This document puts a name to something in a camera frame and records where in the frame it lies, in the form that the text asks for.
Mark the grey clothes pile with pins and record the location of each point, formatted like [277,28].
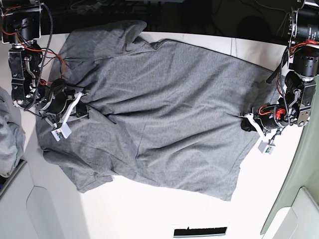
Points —
[12,136]

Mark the white bin left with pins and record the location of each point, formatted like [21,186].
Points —
[26,210]

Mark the white bin right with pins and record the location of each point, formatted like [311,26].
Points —
[301,220]

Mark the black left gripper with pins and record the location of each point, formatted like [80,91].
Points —
[270,117]

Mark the white bin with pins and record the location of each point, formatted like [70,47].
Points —
[26,210]
[301,220]

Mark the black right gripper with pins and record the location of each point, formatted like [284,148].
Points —
[57,97]

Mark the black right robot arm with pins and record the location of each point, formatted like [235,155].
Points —
[37,72]

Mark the grey t-shirt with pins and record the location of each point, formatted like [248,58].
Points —
[164,113]

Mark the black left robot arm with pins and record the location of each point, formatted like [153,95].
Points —
[295,75]

